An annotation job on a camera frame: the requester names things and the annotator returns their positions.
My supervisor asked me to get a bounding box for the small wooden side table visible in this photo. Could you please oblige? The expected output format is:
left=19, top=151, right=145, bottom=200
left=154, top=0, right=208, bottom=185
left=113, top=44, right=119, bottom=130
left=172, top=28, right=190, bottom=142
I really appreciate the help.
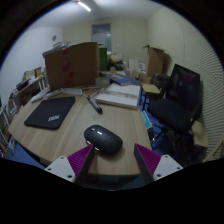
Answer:
left=141, top=83, right=162, bottom=96

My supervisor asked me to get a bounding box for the blue book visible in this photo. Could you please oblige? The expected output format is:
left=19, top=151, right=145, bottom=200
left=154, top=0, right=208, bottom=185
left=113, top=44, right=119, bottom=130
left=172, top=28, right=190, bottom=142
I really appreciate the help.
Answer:
left=99, top=72, right=144, bottom=88

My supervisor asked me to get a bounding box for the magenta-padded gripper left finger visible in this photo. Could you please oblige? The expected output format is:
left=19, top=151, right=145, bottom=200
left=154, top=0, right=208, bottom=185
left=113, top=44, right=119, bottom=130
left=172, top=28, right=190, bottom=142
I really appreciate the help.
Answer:
left=44, top=143, right=98, bottom=187

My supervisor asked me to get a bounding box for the large cardboard box red tape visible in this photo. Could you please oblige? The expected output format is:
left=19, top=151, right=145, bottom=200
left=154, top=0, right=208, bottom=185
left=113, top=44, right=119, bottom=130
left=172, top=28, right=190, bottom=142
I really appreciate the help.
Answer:
left=44, top=41, right=101, bottom=92

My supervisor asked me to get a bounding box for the white paper sheet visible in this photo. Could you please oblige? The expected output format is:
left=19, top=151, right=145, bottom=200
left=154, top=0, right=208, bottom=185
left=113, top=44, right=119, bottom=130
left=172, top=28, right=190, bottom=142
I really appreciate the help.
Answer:
left=63, top=87, right=84, bottom=96

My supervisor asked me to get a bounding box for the thick white book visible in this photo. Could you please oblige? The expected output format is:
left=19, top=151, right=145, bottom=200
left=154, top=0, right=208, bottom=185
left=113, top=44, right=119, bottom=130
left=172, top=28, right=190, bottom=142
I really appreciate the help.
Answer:
left=95, top=82, right=142, bottom=110

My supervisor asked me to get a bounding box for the green cabinet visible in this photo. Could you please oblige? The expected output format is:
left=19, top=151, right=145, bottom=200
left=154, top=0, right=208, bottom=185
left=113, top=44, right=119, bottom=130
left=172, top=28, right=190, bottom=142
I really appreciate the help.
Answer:
left=98, top=47, right=109, bottom=71

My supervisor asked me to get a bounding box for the small white flat device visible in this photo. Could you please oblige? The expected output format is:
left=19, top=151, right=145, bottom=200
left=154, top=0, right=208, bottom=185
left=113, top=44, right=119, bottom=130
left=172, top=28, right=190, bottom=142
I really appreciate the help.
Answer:
left=30, top=90, right=51, bottom=103

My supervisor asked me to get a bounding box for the ceiling tube light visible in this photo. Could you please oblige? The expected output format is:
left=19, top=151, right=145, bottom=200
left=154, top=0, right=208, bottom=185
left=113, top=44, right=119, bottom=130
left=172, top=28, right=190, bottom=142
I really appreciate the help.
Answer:
left=77, top=0, right=92, bottom=13

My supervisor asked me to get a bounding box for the black mouse pad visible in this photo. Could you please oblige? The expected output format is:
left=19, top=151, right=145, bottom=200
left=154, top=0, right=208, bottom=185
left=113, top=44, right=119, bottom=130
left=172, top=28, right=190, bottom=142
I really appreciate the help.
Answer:
left=23, top=96, right=76, bottom=130

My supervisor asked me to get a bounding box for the cluttered shelf unit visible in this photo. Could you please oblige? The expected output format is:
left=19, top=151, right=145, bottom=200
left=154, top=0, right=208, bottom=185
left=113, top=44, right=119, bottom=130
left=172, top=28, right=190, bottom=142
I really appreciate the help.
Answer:
left=0, top=66, right=47, bottom=159

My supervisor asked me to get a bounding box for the clear plastic container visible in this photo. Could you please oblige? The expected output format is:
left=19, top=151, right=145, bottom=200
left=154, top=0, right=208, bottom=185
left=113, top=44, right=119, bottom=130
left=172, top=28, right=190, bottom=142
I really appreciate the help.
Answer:
left=95, top=76, right=111, bottom=89

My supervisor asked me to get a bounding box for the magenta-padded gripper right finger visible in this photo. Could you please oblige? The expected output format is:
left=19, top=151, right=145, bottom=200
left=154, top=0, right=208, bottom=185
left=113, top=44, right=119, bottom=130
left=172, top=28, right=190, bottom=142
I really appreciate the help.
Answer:
left=133, top=143, right=184, bottom=185

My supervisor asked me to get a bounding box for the black office chair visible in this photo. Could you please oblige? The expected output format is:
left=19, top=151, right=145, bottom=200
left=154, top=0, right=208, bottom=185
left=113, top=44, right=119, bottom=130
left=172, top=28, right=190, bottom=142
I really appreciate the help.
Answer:
left=147, top=63, right=203, bottom=161

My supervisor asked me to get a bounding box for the grey door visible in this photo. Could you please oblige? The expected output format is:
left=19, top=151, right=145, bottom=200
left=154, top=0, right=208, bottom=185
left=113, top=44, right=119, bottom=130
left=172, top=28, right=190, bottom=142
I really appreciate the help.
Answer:
left=91, top=23, right=112, bottom=51

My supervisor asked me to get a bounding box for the black computer mouse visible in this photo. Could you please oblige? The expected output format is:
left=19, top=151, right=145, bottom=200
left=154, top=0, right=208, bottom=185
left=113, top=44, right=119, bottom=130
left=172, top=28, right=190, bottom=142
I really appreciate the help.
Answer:
left=83, top=124, right=124, bottom=156

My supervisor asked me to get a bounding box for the open cardboard box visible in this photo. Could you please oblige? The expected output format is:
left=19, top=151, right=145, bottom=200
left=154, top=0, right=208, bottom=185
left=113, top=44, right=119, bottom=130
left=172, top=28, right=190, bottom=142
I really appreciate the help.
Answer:
left=143, top=44, right=166, bottom=78

